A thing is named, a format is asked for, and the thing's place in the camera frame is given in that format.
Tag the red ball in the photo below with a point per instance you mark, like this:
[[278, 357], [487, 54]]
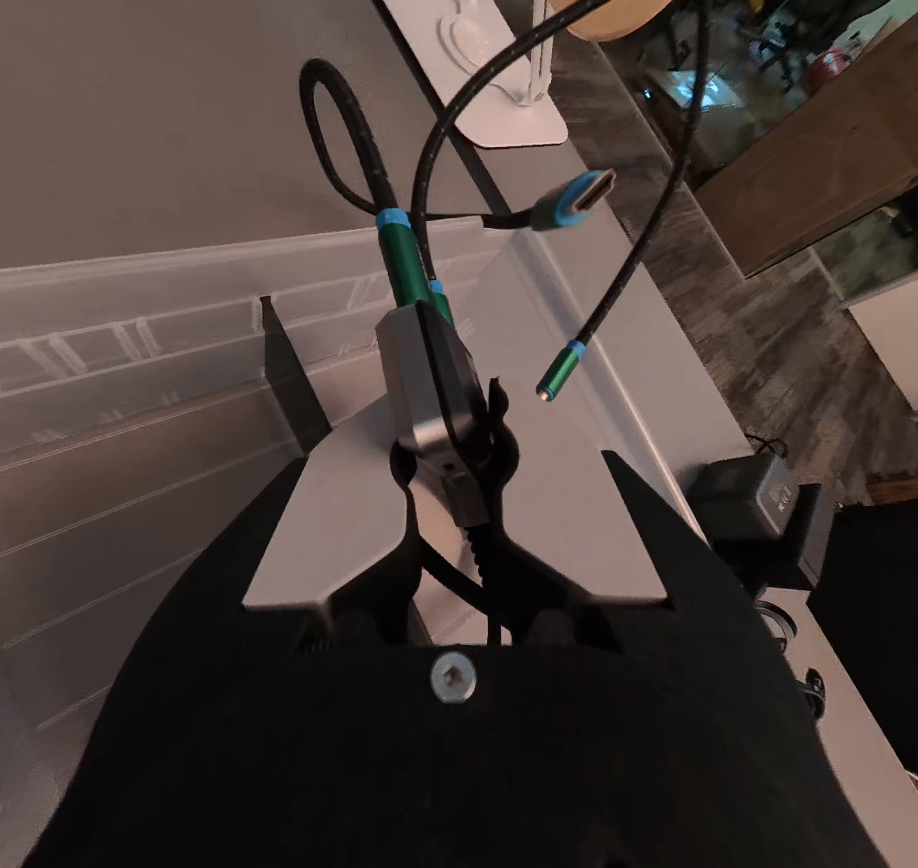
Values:
[[828, 72]]

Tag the clear plastic bin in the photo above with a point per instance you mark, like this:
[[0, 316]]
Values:
[[143, 416]]

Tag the black box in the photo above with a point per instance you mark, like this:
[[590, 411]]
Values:
[[739, 502]]

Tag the brown wooden cabinet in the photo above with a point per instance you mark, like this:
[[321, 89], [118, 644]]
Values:
[[810, 165]]

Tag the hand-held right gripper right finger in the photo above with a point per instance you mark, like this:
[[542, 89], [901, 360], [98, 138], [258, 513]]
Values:
[[581, 531]]

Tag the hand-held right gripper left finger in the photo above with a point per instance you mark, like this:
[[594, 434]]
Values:
[[323, 531]]

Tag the grey adapter hub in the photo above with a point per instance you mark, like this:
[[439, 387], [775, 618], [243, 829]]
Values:
[[423, 373]]

